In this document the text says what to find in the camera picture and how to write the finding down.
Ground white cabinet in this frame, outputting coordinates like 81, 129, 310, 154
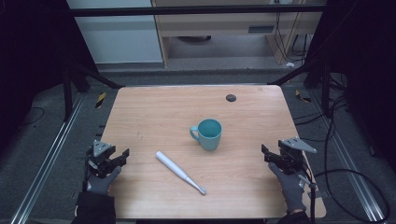
65, 0, 165, 65

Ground white electric toothbrush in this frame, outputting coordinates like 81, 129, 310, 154
155, 150, 207, 196

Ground aluminium floor rail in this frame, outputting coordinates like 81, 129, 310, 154
8, 92, 88, 224
306, 88, 388, 224

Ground hanging black cables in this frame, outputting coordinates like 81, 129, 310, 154
273, 11, 313, 63

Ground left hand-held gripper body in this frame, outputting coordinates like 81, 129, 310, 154
85, 139, 118, 179

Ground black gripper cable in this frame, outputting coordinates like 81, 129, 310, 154
81, 155, 91, 193
297, 173, 318, 224

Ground teal cup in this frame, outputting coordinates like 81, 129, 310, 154
189, 118, 223, 152

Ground black metal stand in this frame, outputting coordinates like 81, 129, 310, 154
61, 57, 125, 123
268, 57, 333, 119

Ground yellow black tape marker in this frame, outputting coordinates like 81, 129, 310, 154
94, 91, 107, 109
294, 89, 312, 104

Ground light wooden desk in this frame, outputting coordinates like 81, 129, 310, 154
151, 0, 326, 68

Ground black horizontal frame bar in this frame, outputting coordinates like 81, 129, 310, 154
68, 4, 327, 19

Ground thin black floor cable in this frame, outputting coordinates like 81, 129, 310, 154
18, 106, 46, 128

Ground looped black floor cable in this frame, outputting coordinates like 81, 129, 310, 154
313, 118, 391, 224

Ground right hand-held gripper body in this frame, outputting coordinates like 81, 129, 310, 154
276, 136, 318, 175

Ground person's left hand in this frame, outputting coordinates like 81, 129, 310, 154
86, 165, 122, 196

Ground black curtain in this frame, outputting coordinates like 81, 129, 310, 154
0, 0, 98, 153
306, 0, 396, 171

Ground person's right hand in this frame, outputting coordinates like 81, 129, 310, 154
267, 161, 308, 215

